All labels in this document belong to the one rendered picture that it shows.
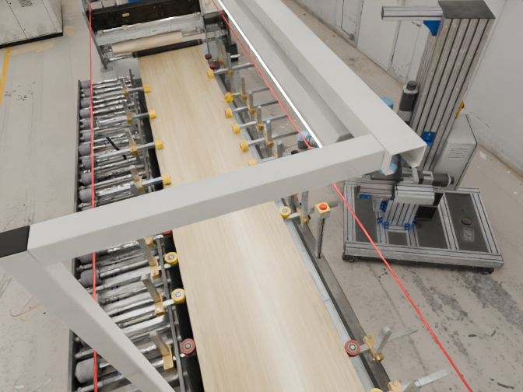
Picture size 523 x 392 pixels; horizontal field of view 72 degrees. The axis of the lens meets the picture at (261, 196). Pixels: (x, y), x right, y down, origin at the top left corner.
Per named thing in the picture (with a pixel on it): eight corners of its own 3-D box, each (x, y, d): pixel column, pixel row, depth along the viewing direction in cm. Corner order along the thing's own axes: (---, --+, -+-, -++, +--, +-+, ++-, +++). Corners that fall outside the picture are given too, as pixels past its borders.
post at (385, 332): (371, 358, 210) (388, 324, 174) (374, 363, 208) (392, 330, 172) (366, 359, 209) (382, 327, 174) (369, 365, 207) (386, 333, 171)
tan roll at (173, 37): (224, 30, 441) (222, 20, 432) (226, 34, 433) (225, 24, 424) (104, 54, 417) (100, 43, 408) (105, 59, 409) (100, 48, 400)
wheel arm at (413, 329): (413, 327, 207) (415, 323, 204) (417, 332, 205) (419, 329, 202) (345, 353, 200) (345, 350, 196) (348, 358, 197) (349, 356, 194)
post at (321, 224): (319, 251, 255) (324, 211, 222) (322, 257, 252) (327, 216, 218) (314, 253, 254) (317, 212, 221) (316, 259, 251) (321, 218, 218)
